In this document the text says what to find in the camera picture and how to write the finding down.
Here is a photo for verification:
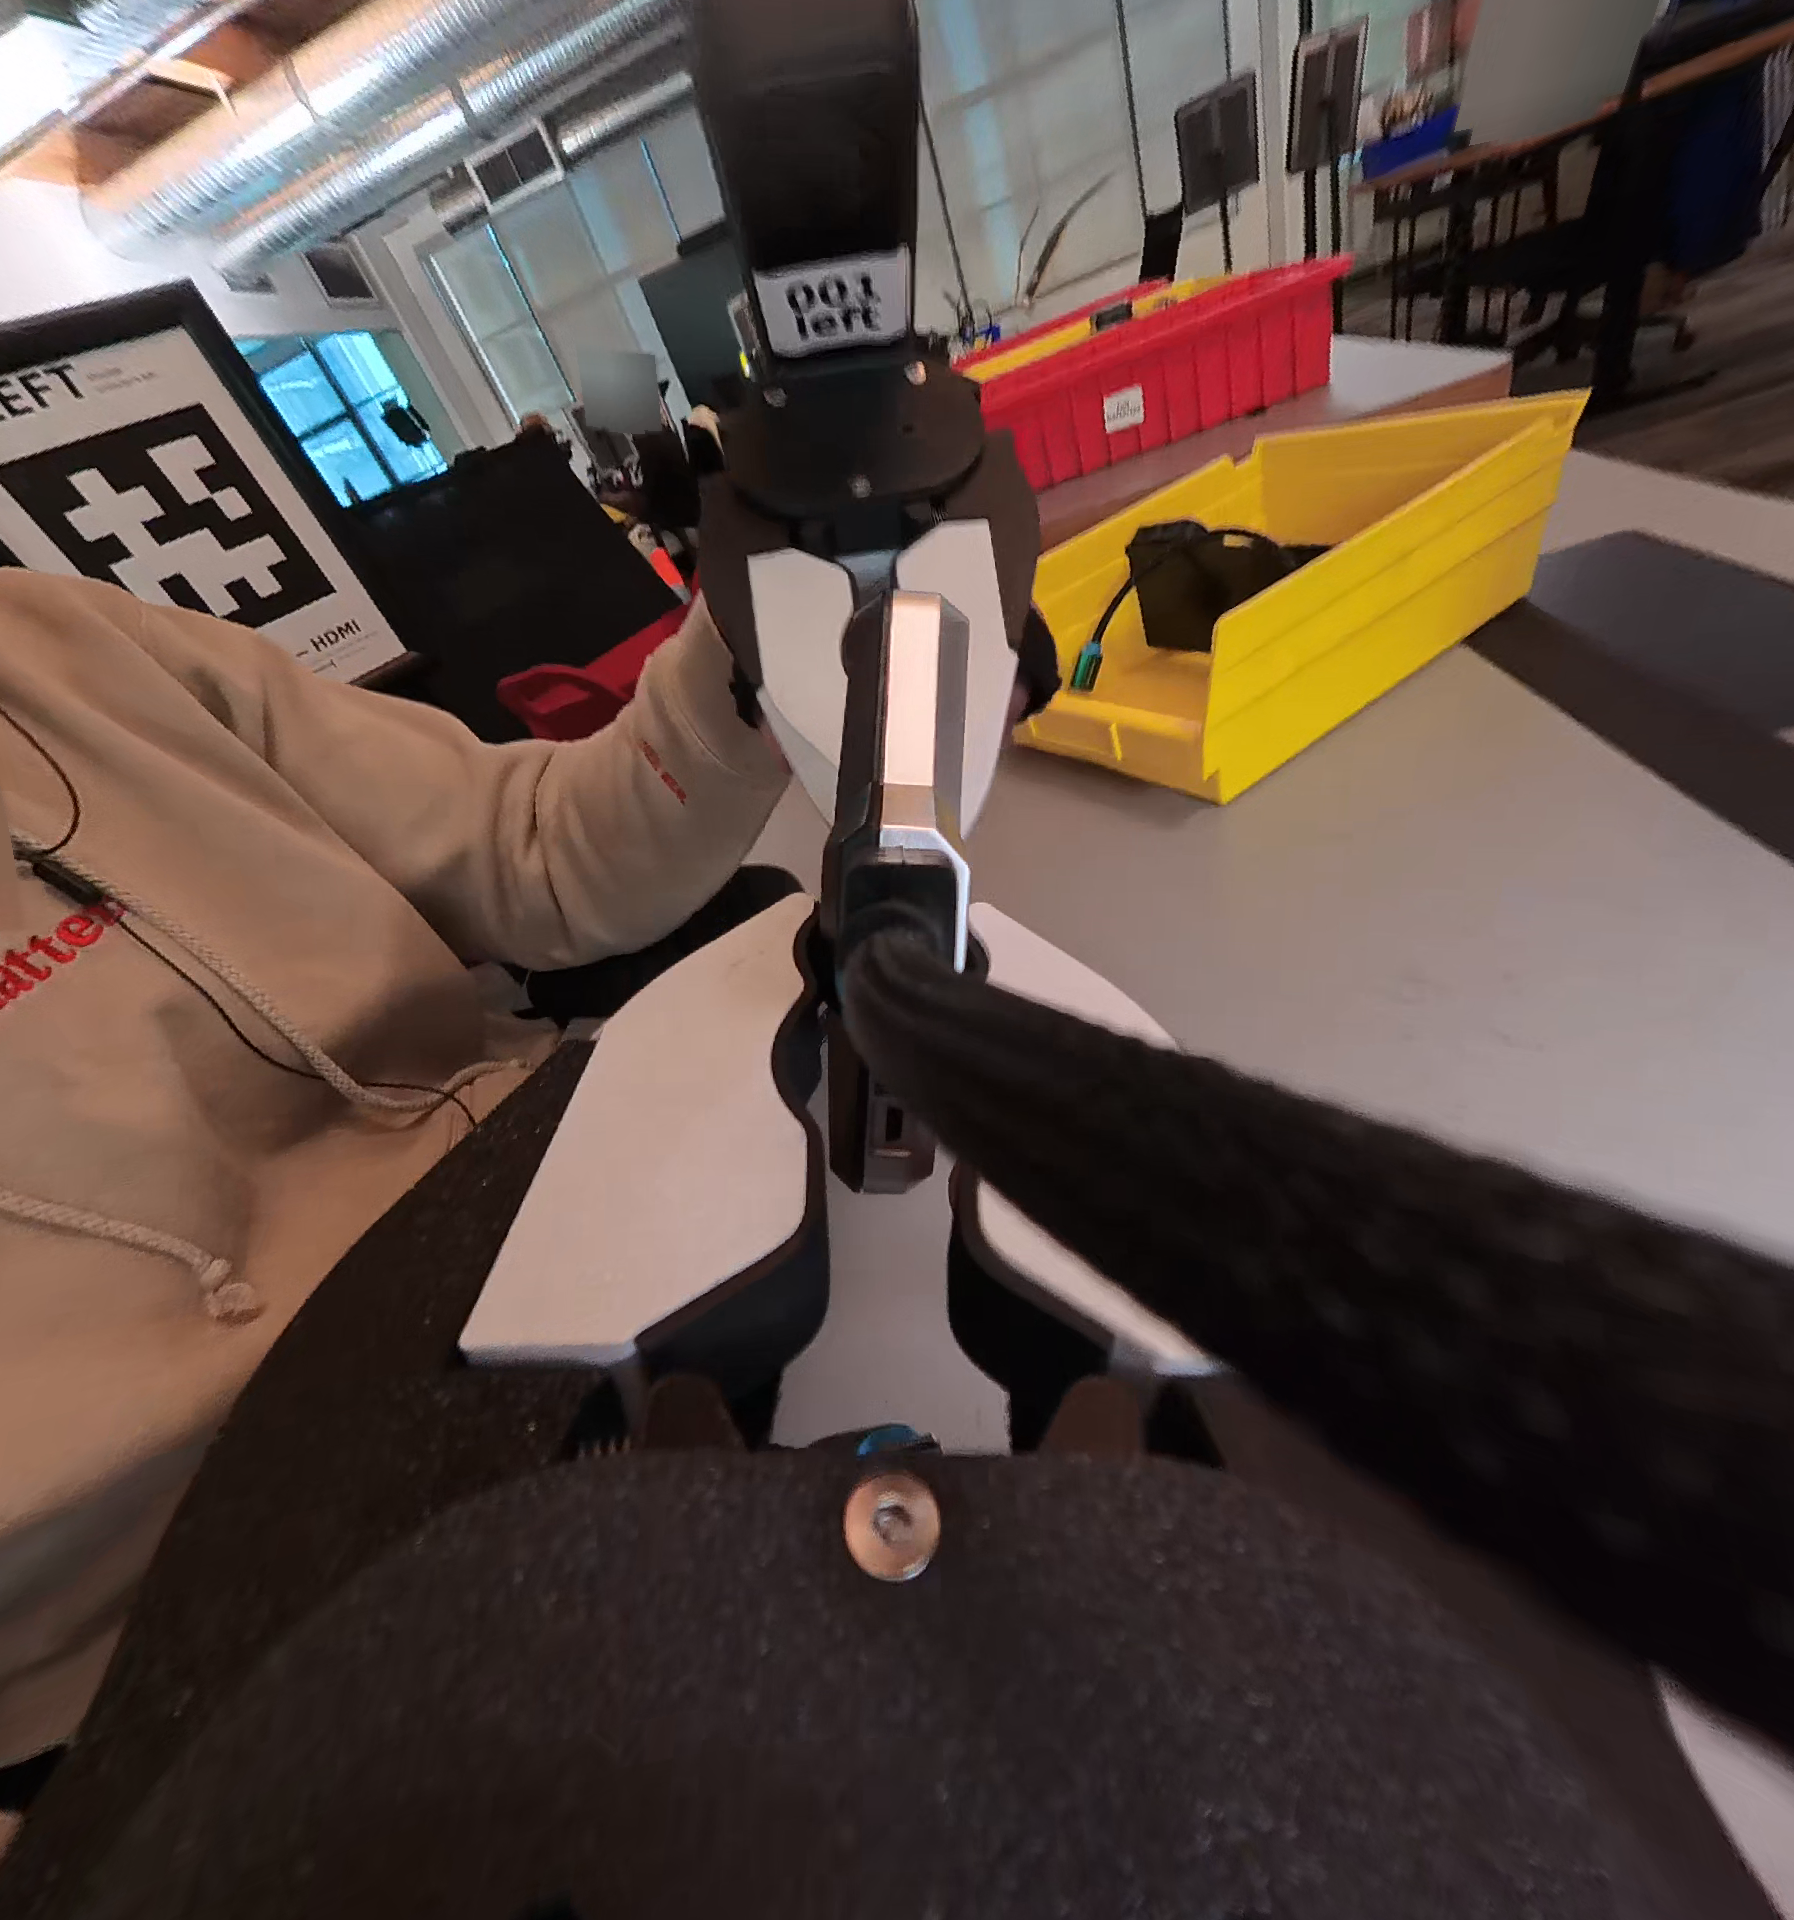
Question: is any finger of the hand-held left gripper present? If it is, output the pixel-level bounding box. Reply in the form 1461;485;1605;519
895;514;1030;837
745;545;857;820

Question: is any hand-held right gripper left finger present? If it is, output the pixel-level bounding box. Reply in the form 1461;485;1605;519
456;891;833;1373

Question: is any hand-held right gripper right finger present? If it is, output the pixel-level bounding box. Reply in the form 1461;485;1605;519
950;900;1218;1381

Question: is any silver and black port hub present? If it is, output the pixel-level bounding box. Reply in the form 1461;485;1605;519
818;587;977;1198

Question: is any black braided hdmi cable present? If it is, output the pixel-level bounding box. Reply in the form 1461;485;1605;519
833;896;1794;1810

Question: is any person's left forearm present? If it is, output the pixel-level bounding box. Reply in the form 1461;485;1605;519
385;592;797;974

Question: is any black adapter with green plug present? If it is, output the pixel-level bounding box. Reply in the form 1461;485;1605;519
1064;519;1334;696

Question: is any small red container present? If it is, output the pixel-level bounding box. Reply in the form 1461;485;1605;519
496;660;644;744

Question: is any dark panel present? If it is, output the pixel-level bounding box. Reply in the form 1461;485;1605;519
338;434;695;740

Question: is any red plastic bin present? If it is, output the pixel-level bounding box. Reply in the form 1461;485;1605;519
972;254;1355;490

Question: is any black monitor on stand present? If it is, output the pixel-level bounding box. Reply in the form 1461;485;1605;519
1173;65;1262;215
1283;17;1368;176

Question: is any person's beige hoodie torso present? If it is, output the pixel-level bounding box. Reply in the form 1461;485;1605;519
0;540;614;1823

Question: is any black framed marker sign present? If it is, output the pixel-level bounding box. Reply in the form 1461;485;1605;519
0;282;425;684

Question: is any wooden desk with black legs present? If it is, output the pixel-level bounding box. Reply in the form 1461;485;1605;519
1350;14;1794;378

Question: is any silver air duct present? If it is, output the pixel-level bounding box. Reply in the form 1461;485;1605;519
78;0;690;263

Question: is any thin black microphone wire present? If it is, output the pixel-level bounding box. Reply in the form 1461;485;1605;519
0;692;481;1129

